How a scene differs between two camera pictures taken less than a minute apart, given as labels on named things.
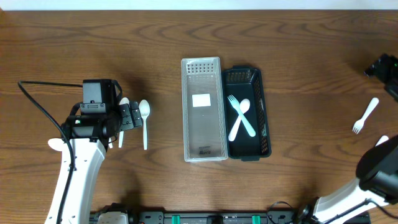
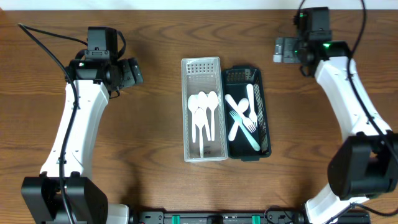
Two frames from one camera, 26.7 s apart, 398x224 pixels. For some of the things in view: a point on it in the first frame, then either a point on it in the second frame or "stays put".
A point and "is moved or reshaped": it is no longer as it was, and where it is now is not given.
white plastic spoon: (144, 108) → (212, 103)
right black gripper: (381, 67) → (290, 55)
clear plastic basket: (204, 119) stays put
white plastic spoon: (124, 101) → (202, 103)
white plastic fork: (358, 125) is moved or reshaped
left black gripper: (127, 121) → (127, 79)
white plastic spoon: (57, 144) is moved or reshaped
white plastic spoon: (244, 106) stays put
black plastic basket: (244, 81) stays put
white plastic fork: (382, 139) is moved or reshaped
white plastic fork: (236, 106) → (245, 130)
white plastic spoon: (110, 144) → (193, 104)
